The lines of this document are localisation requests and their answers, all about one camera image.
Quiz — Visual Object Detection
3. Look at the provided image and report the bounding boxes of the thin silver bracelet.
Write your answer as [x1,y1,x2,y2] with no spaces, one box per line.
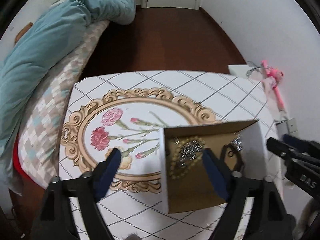
[231,133,243,152]

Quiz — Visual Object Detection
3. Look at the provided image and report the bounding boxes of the pink plush toy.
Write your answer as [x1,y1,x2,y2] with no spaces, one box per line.
[260,60,285,112]

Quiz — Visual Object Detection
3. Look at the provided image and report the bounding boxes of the gold bead necklace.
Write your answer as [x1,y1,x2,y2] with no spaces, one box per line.
[167,136,208,180]

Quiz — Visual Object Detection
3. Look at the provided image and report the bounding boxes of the teal quilt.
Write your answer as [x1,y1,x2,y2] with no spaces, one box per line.
[0,0,137,140]

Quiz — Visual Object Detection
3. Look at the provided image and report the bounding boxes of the checkered bed sheet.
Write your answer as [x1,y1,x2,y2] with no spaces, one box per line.
[19,20,110,188]

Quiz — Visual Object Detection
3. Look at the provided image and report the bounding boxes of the red cloth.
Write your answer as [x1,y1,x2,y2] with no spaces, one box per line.
[11,135,33,180]

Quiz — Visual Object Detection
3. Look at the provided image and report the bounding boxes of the grey metal hanger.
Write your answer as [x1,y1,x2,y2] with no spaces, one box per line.
[246,61,267,77]

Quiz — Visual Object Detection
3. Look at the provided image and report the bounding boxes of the thick silver chain bracelet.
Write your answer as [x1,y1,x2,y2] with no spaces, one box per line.
[174,137,204,161]

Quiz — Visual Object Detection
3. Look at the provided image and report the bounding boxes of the floral printed tablecloth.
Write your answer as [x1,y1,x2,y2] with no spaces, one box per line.
[58,70,284,240]

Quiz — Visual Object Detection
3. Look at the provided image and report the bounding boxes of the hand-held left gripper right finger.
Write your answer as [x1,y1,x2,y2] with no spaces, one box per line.
[202,149,297,240]

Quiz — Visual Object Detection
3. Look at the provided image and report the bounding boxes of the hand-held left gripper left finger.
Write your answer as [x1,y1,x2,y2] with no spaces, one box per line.
[31,148,122,240]

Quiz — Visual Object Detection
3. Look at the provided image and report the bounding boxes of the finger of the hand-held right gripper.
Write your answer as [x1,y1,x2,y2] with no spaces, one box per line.
[282,133,320,153]
[266,137,320,167]

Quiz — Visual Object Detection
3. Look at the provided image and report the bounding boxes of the brown plush toy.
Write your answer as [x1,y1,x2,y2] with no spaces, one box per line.
[14,22,34,43]

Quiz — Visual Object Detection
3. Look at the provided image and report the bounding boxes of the white cardboard box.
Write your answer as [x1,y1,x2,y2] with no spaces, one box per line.
[160,120,269,214]

